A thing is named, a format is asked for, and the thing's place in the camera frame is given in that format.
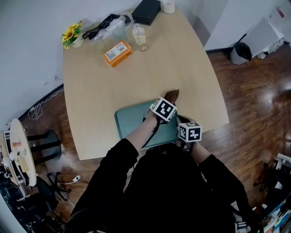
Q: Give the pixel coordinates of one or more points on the grey bin with black bag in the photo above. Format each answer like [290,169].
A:
[241,53]

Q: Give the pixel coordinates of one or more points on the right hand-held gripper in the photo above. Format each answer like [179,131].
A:
[191,133]

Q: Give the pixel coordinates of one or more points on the round wooden side table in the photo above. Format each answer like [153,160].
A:
[19,136]

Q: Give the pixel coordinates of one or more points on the white round lamp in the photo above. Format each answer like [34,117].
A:
[12,155]

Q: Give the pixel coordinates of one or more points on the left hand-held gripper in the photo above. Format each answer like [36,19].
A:
[163,109]

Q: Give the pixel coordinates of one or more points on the black box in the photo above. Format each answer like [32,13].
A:
[145,11]

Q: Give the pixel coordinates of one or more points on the white wall socket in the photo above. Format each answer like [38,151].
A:
[54,78]

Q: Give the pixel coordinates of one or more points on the white wall plate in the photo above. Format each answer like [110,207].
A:
[45,83]

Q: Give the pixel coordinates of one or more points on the brown cloth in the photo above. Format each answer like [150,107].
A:
[172,95]

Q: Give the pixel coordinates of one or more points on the person's left forearm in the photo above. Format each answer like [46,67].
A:
[141,132]

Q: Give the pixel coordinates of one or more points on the black office chair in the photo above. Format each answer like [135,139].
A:
[47,193]

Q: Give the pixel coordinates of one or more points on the clear plastic bottle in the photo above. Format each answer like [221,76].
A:
[139,37]

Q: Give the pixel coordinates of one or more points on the person's black clothing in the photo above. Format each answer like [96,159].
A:
[163,193]

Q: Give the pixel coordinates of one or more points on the small orange packet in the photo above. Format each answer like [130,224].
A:
[16,144]

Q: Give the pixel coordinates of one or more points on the white tape roll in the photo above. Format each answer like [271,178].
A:
[168,6]

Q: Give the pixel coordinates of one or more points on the wooden block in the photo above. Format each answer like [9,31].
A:
[23,162]

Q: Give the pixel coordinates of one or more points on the orange cardboard box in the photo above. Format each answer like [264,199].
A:
[117,54]

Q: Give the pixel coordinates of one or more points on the potted artificial sunflowers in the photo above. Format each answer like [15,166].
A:
[72,35]

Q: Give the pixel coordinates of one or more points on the green tray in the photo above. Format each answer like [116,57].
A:
[131,123]

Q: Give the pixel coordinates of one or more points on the white cabinet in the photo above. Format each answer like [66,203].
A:
[263,36]

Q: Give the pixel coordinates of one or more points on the black pedestal base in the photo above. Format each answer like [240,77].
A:
[51,145]

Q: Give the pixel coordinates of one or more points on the person's right forearm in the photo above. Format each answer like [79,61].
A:
[203,152]

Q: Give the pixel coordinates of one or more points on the white power strip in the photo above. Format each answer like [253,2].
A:
[76,178]

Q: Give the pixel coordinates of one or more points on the clear plastic bag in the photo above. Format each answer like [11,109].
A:
[118,22]

